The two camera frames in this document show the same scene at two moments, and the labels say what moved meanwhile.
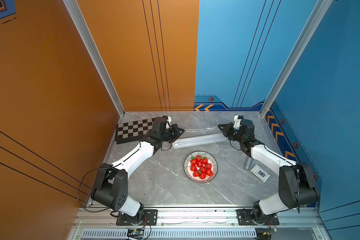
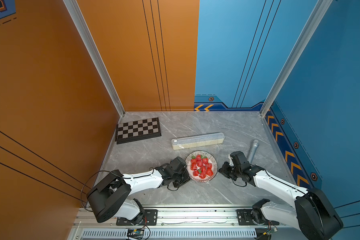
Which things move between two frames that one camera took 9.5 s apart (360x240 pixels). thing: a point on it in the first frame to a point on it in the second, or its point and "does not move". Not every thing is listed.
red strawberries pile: [199, 166] does not move
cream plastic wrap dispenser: [192, 141] does not move
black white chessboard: [132, 131] does not move
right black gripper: [228, 127] to [223, 170]
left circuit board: [137, 233] does not move
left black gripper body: [168, 135] to [181, 179]
